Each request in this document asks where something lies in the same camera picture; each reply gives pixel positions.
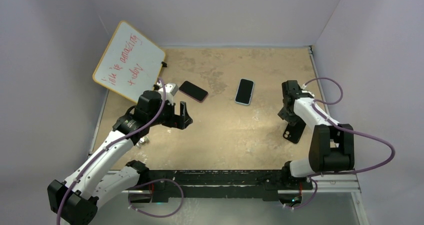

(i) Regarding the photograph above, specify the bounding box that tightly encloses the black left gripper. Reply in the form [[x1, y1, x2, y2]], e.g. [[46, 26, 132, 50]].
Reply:
[[148, 97, 192, 130]]

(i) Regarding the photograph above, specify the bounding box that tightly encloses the black phone case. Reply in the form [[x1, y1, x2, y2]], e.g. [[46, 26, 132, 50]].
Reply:
[[282, 119, 306, 144]]

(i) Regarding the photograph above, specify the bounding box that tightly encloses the black phone with pink edge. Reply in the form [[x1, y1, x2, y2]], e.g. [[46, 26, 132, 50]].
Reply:
[[179, 80, 209, 103]]

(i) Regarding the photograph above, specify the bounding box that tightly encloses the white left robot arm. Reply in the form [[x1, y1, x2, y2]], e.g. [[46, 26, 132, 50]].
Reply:
[[47, 84, 193, 225]]

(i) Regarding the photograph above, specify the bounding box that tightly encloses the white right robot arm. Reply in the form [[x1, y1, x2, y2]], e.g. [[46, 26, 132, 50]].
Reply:
[[278, 80, 355, 189]]

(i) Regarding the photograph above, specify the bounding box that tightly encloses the grey white small device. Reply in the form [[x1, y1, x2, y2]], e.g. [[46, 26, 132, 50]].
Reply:
[[135, 136, 150, 148]]

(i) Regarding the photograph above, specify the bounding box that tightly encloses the yellow framed whiteboard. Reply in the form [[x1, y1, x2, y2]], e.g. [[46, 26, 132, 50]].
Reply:
[[92, 20, 166, 103]]

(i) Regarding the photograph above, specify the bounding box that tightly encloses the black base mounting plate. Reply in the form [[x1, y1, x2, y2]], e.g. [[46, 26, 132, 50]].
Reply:
[[130, 169, 313, 203]]

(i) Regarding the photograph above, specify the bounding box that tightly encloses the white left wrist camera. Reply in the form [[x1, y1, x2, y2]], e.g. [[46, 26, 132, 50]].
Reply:
[[158, 83, 179, 104]]

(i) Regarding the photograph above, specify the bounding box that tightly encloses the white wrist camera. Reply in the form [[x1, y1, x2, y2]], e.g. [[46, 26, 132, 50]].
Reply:
[[300, 84, 315, 99], [158, 83, 179, 104]]

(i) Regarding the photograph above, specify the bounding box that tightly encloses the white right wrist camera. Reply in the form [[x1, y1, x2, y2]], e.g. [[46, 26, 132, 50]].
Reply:
[[300, 84, 315, 99]]

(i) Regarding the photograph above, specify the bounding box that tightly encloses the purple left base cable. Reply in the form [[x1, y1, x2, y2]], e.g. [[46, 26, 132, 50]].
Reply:
[[127, 178, 185, 218]]

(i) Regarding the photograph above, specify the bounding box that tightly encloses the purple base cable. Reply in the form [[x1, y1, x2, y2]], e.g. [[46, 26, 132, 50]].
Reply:
[[282, 178, 319, 211], [127, 178, 185, 218]]

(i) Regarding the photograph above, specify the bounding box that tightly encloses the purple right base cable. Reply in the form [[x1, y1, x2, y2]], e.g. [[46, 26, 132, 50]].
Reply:
[[282, 178, 319, 211]]

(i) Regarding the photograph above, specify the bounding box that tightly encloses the aluminium front rail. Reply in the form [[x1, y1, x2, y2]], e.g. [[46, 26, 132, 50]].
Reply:
[[67, 169, 362, 195]]

